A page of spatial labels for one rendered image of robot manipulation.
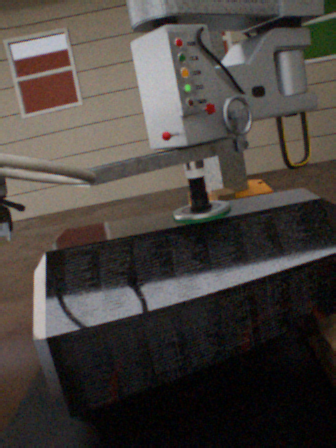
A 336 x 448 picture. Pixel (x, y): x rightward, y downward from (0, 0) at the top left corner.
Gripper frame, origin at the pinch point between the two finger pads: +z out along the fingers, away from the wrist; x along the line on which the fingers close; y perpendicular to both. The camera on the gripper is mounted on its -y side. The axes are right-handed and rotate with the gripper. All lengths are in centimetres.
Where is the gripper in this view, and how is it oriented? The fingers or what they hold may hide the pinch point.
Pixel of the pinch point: (10, 238)
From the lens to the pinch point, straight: 197.3
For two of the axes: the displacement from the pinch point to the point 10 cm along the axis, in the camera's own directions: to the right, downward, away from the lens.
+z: 1.1, 9.7, 2.0
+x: 7.2, 0.6, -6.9
